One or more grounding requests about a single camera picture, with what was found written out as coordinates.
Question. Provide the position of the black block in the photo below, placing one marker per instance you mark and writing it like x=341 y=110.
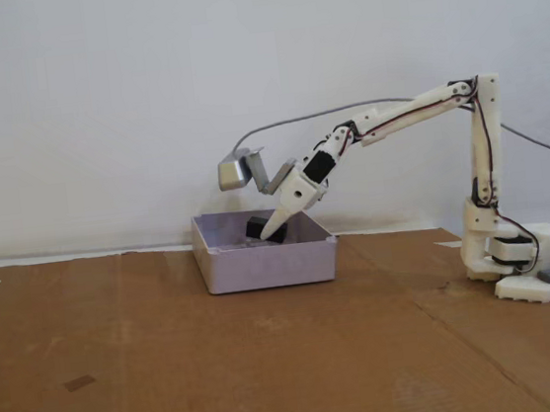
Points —
x=255 y=227

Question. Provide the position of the pale grey plastic box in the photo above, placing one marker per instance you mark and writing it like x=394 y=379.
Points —
x=262 y=267

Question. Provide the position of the silver webcam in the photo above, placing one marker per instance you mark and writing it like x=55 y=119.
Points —
x=231 y=173

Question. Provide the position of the brown cardboard sheet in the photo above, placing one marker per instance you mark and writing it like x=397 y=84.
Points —
x=172 y=352

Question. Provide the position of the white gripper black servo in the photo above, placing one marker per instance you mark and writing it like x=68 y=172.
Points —
x=295 y=196

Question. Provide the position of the grey camera bracket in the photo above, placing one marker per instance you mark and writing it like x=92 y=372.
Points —
x=264 y=177

